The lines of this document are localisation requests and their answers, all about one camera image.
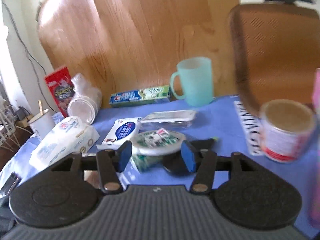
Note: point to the mint green plastic mug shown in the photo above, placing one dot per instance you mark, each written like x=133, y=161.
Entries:
x=196, y=80

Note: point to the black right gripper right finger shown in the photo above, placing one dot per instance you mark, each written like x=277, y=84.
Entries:
x=202, y=163

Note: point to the brown mesh chair back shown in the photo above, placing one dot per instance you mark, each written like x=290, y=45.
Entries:
x=276, y=53

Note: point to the white cup with stick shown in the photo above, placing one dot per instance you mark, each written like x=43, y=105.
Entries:
x=42, y=123

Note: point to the wood grain panel board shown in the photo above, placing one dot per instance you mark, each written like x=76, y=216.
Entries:
x=122, y=45

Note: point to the blue tablecloth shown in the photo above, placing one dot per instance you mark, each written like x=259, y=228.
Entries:
x=64, y=201

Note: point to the pink macaron biscuits tin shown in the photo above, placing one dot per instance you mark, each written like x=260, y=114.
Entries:
x=313, y=209

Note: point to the red white tin can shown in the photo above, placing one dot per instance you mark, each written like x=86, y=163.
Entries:
x=286, y=129

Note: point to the red snack box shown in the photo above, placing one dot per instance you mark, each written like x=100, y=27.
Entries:
x=61, y=88

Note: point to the clear flat plastic package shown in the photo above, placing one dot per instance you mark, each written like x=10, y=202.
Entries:
x=169, y=119

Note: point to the white blue wet wipes pack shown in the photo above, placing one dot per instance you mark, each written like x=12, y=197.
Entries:
x=122, y=130

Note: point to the white tissue pack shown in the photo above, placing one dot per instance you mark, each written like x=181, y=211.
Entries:
x=71, y=135

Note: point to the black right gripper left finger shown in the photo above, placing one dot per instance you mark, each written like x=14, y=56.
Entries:
x=109, y=163

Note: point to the black white printed card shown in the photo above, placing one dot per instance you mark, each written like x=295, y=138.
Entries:
x=251, y=128

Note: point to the stack of clear plastic cups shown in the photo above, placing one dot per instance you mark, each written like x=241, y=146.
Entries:
x=86, y=101

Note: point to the green floral tissue pack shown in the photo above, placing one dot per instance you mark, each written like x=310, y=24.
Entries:
x=150, y=147

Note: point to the toothpaste box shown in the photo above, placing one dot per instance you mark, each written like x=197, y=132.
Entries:
x=139, y=97

